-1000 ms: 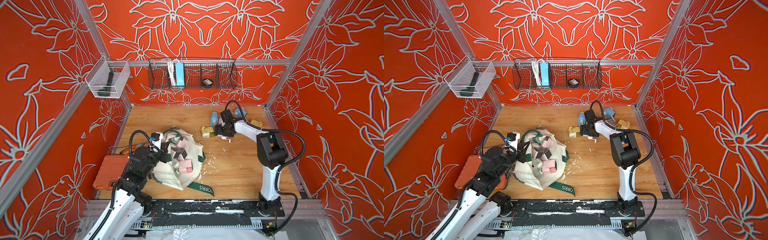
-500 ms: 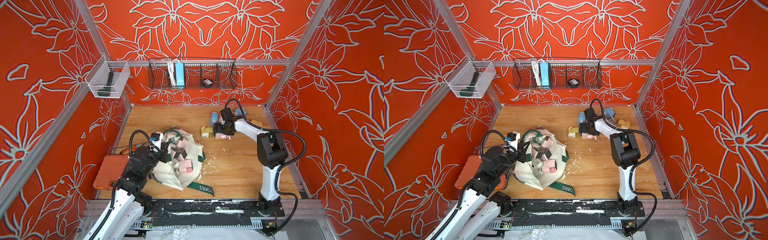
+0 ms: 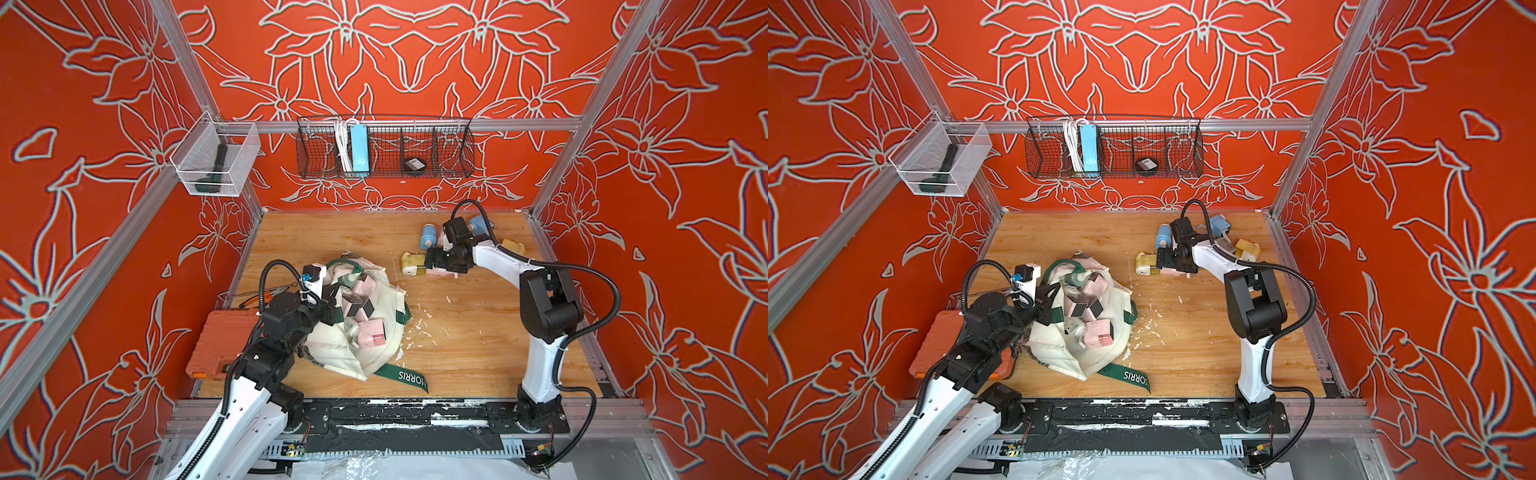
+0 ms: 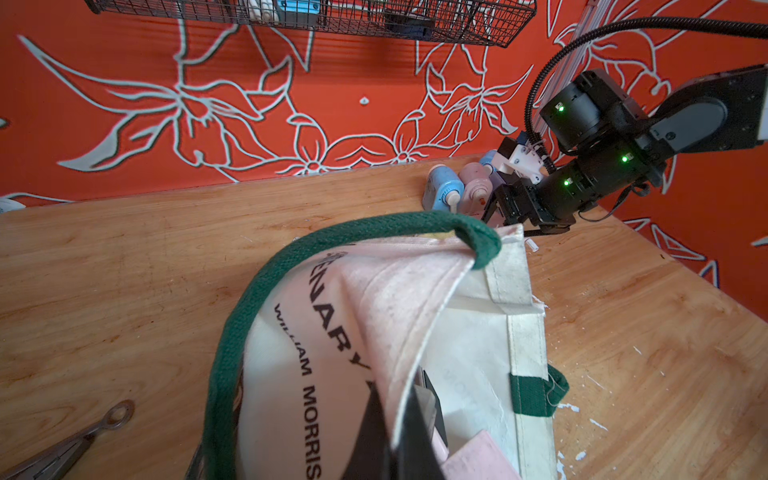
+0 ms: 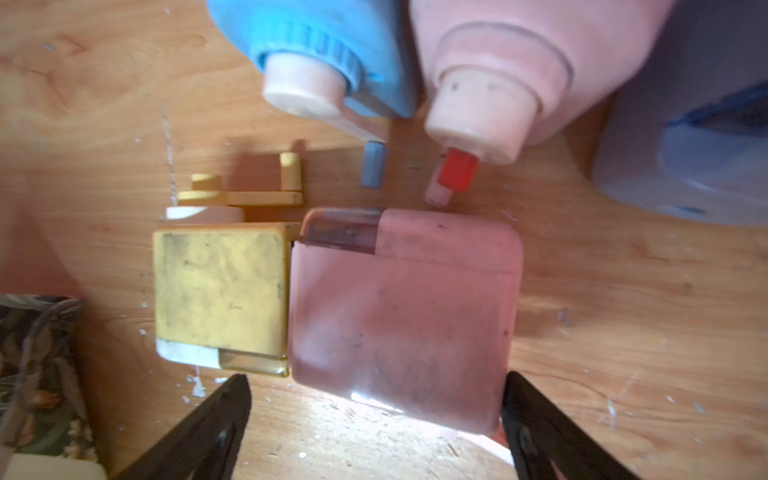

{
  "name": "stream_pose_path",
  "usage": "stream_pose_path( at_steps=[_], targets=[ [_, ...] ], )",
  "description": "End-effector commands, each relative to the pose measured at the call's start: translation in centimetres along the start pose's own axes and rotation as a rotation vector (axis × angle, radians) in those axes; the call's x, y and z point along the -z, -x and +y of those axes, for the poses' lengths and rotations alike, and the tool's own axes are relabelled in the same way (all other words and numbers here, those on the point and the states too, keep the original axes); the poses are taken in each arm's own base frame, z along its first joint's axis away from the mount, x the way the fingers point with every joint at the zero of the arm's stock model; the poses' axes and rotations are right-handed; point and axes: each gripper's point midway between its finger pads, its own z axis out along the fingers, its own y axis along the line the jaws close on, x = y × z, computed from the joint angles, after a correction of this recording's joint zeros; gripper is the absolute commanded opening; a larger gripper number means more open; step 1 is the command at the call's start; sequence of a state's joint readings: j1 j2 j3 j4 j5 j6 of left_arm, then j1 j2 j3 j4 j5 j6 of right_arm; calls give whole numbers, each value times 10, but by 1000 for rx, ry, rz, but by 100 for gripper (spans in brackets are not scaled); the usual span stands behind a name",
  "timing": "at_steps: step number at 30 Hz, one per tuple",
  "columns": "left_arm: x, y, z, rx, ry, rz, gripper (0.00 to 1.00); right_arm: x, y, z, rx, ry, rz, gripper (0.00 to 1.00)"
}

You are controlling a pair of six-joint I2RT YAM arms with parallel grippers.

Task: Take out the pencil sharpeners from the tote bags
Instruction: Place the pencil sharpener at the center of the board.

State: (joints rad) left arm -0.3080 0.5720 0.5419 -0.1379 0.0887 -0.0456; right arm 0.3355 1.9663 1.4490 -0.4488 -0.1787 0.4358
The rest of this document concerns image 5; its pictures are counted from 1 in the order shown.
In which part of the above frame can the pink square pencil sharpener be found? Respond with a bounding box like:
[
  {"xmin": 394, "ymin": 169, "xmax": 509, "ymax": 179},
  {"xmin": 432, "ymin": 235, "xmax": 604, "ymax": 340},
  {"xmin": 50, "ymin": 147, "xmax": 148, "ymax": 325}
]
[{"xmin": 288, "ymin": 207, "xmax": 523, "ymax": 434}]

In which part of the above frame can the blue pencil sharpener pink cap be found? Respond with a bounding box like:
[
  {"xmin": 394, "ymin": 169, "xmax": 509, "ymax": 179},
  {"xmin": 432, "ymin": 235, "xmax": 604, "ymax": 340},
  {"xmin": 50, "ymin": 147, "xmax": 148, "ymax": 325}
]
[{"xmin": 205, "ymin": 0, "xmax": 421, "ymax": 190}]

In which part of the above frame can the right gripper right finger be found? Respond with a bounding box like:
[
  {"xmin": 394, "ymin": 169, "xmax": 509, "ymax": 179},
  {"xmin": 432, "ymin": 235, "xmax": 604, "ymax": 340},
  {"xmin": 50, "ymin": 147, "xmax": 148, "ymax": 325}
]
[{"xmin": 501, "ymin": 371, "xmax": 639, "ymax": 480}]

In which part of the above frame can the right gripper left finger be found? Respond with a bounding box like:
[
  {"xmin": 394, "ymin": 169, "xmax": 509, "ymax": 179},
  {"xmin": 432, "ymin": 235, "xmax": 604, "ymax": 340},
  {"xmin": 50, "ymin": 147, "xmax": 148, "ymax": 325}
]
[{"xmin": 117, "ymin": 374, "xmax": 252, "ymax": 479}]

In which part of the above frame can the white canvas tote bag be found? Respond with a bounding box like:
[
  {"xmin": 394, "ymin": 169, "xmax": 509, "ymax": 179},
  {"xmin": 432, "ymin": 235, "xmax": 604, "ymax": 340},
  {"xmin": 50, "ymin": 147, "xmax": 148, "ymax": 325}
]
[{"xmin": 1, "ymin": 294, "xmax": 107, "ymax": 479}]

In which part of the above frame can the light blue small sharpener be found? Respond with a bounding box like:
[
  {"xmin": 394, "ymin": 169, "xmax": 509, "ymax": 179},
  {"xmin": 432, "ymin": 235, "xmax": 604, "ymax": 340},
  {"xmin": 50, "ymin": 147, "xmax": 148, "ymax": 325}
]
[{"xmin": 592, "ymin": 1, "xmax": 767, "ymax": 226}]

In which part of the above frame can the yellow pencil sharpener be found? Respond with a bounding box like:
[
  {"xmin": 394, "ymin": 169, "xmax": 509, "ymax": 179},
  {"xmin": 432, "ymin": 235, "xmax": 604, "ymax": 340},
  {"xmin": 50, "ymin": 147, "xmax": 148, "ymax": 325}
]
[{"xmin": 153, "ymin": 152, "xmax": 304, "ymax": 377}]

